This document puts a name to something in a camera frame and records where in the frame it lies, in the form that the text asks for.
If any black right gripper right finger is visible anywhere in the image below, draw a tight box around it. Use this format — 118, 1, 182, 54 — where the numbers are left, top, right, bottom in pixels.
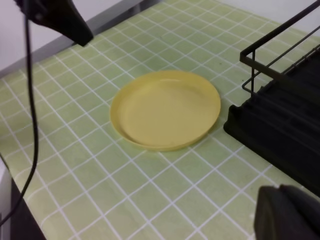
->
253, 185, 320, 240

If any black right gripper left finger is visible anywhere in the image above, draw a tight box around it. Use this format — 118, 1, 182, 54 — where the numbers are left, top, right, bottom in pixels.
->
15, 0, 94, 47

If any yellow plastic plate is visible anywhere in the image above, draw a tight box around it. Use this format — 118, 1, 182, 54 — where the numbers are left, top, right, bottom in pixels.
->
109, 70, 221, 151

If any black drip tray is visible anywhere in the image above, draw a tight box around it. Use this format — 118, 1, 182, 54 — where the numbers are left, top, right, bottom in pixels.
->
223, 47, 320, 195

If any black cable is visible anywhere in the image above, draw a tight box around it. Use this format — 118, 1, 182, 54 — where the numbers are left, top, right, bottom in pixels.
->
0, 14, 40, 226

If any black wire dish rack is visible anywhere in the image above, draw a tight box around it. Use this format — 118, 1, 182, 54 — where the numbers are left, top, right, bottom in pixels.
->
239, 0, 320, 97

